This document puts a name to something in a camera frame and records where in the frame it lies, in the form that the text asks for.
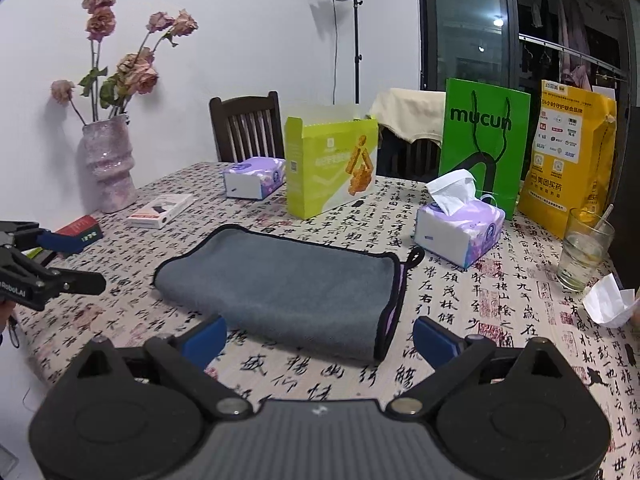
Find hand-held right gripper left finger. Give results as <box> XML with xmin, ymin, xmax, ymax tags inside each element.
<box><xmin>65</xmin><ymin>314</ymin><xmax>253</xmax><ymax>420</ymax></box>

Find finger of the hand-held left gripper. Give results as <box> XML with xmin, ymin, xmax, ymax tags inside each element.
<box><xmin>0</xmin><ymin>247</ymin><xmax>107</xmax><ymax>297</ymax></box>
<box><xmin>0</xmin><ymin>220</ymin><xmax>84</xmax><ymax>257</ymax></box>

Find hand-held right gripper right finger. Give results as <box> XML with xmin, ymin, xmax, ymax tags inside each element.
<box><xmin>387</xmin><ymin>316</ymin><xmax>576</xmax><ymax>420</ymax></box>

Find grey towel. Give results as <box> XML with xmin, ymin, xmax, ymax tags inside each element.
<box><xmin>152</xmin><ymin>223</ymin><xmax>426</xmax><ymax>365</ymax></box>

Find red and black box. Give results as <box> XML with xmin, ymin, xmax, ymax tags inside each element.
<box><xmin>52</xmin><ymin>215</ymin><xmax>104</xmax><ymax>256</ymax></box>

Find pink speckled vase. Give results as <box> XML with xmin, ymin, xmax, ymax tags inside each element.
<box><xmin>81</xmin><ymin>114</ymin><xmax>138</xmax><ymax>214</ymax></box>

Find flat white box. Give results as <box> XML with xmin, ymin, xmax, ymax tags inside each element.
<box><xmin>126</xmin><ymin>193</ymin><xmax>195</xmax><ymax>230</ymax></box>

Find purple tissue pack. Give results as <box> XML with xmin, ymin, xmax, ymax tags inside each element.
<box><xmin>222</xmin><ymin>156</ymin><xmax>287</xmax><ymax>202</ymax></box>
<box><xmin>412</xmin><ymin>169</ymin><xmax>507</xmax><ymax>271</ymax></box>

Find drinking glass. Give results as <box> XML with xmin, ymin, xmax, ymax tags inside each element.
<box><xmin>556</xmin><ymin>207</ymin><xmax>616</xmax><ymax>292</ymax></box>

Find crumpled white paper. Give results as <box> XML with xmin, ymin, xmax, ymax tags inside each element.
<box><xmin>582</xmin><ymin>274</ymin><xmax>638</xmax><ymax>329</ymax></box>

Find dark wooden chair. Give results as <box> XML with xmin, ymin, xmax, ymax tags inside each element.
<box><xmin>375</xmin><ymin>130</ymin><xmax>446</xmax><ymax>183</ymax></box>
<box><xmin>209</xmin><ymin>91</ymin><xmax>286</xmax><ymax>163</ymax></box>

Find dried pink roses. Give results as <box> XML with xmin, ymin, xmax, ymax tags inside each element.
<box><xmin>50</xmin><ymin>0</ymin><xmax>199</xmax><ymax>126</ymax></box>

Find green snack carton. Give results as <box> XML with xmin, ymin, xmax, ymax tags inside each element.
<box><xmin>285</xmin><ymin>102</ymin><xmax>379</xmax><ymax>220</ymax></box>

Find spoon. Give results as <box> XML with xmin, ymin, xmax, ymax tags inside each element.
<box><xmin>587</xmin><ymin>204</ymin><xmax>615</xmax><ymax>243</ymax></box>

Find green paper bag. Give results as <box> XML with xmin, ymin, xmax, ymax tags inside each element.
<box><xmin>438</xmin><ymin>78</ymin><xmax>531</xmax><ymax>221</ymax></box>

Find yellow paper bag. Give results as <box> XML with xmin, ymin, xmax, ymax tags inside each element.
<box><xmin>517</xmin><ymin>80</ymin><xmax>618</xmax><ymax>241</ymax></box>

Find cream cloth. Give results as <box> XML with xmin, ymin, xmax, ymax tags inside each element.
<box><xmin>369</xmin><ymin>88</ymin><xmax>448</xmax><ymax>145</ymax></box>

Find studio light on stand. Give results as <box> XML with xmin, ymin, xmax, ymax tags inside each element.
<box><xmin>324</xmin><ymin>0</ymin><xmax>370</xmax><ymax>106</ymax></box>

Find hanging pink garment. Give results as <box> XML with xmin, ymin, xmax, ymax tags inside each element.
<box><xmin>555</xmin><ymin>0</ymin><xmax>596</xmax><ymax>86</ymax></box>

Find black wrist strap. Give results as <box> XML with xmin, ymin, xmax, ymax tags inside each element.
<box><xmin>6</xmin><ymin>310</ymin><xmax>22</xmax><ymax>349</ymax></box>

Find clothes rail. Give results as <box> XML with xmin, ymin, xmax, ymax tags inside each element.
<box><xmin>517</xmin><ymin>34</ymin><xmax>627</xmax><ymax>82</ymax></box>

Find black window frame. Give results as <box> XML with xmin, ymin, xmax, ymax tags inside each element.
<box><xmin>417</xmin><ymin>0</ymin><xmax>640</xmax><ymax>181</ymax></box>

